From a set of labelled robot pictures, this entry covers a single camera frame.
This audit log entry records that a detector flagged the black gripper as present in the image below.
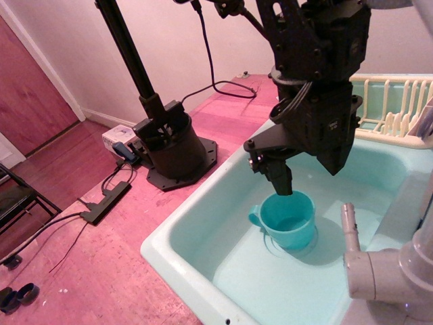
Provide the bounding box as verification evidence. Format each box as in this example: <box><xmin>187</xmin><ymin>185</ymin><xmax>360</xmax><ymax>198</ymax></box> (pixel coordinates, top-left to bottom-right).
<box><xmin>244</xmin><ymin>81</ymin><xmax>363</xmax><ymax>196</ymax></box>

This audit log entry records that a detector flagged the teal plastic cup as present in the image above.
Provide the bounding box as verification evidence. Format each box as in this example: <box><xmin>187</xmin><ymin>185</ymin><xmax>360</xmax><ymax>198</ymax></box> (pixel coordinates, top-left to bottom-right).
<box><xmin>248</xmin><ymin>191</ymin><xmax>315</xmax><ymax>251</ymax></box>

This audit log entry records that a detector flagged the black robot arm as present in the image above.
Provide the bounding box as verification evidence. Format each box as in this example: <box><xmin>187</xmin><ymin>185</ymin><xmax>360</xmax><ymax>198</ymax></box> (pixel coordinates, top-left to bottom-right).
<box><xmin>96</xmin><ymin>1</ymin><xmax>371</xmax><ymax>196</ymax></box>

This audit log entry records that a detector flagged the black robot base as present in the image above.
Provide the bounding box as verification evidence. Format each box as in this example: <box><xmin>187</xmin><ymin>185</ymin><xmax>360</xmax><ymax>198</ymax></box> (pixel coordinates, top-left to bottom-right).
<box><xmin>133</xmin><ymin>94</ymin><xmax>217</xmax><ymax>192</ymax></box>

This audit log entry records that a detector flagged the cream dish rack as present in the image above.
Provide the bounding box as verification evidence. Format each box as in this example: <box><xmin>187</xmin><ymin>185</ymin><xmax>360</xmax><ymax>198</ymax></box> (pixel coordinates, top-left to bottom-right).
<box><xmin>350</xmin><ymin>74</ymin><xmax>432</xmax><ymax>149</ymax></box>

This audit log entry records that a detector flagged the mint green toy sink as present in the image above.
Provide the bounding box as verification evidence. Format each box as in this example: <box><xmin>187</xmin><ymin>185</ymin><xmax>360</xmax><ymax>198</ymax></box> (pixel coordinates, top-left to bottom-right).
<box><xmin>140</xmin><ymin>72</ymin><xmax>433</xmax><ymax>325</ymax></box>

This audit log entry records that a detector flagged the grey toy faucet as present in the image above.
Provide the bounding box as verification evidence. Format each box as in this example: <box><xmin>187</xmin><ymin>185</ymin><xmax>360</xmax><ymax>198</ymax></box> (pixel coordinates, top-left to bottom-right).
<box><xmin>340</xmin><ymin>0</ymin><xmax>433</xmax><ymax>321</ymax></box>

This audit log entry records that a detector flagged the white cardboard box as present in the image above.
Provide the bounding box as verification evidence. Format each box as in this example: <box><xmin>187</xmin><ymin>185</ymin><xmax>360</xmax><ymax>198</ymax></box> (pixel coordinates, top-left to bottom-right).
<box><xmin>101</xmin><ymin>125</ymin><xmax>138</xmax><ymax>157</ymax></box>

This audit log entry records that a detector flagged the blue usb adapter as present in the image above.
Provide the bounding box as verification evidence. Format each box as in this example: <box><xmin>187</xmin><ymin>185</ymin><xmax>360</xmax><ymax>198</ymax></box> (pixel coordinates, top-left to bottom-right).
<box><xmin>112</xmin><ymin>142</ymin><xmax>138</xmax><ymax>164</ymax></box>

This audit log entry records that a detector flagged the black usb hub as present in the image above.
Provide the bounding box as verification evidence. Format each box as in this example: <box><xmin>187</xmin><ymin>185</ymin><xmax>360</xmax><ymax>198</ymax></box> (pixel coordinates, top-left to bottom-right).
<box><xmin>79</xmin><ymin>181</ymin><xmax>132</xmax><ymax>226</ymax></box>

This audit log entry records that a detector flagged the black folding chair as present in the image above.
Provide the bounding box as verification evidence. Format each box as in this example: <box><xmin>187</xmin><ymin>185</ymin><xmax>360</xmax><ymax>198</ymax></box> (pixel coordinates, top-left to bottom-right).
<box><xmin>1</xmin><ymin>164</ymin><xmax>63</xmax><ymax>271</ymax></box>

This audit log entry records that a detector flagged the black power cable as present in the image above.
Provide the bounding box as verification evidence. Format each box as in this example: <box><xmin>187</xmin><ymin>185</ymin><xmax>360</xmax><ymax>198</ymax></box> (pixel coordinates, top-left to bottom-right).
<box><xmin>181</xmin><ymin>0</ymin><xmax>261</xmax><ymax>106</ymax></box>

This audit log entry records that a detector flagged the thin black wire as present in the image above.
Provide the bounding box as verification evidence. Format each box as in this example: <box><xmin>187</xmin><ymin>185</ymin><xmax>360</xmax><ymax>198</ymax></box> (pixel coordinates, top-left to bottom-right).
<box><xmin>49</xmin><ymin>223</ymin><xmax>89</xmax><ymax>274</ymax></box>

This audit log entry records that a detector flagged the black ring right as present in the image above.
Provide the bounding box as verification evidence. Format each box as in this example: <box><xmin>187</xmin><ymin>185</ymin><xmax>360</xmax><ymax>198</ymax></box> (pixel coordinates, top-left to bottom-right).
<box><xmin>16</xmin><ymin>282</ymin><xmax>41</xmax><ymax>307</ymax></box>

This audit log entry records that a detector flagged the black ring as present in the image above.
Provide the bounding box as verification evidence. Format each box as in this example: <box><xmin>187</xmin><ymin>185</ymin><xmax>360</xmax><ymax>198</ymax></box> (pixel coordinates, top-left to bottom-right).
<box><xmin>16</xmin><ymin>282</ymin><xmax>41</xmax><ymax>307</ymax></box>
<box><xmin>0</xmin><ymin>286</ymin><xmax>18</xmax><ymax>314</ymax></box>

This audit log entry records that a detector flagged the thick black cable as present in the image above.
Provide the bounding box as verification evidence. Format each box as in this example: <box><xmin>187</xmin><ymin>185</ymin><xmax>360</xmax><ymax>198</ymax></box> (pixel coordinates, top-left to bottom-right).
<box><xmin>0</xmin><ymin>212</ymin><xmax>84</xmax><ymax>265</ymax></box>

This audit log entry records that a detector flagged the black ring left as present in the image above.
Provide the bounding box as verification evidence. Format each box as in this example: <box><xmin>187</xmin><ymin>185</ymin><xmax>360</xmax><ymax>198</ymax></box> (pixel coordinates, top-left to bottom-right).
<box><xmin>0</xmin><ymin>286</ymin><xmax>18</xmax><ymax>314</ymax></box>

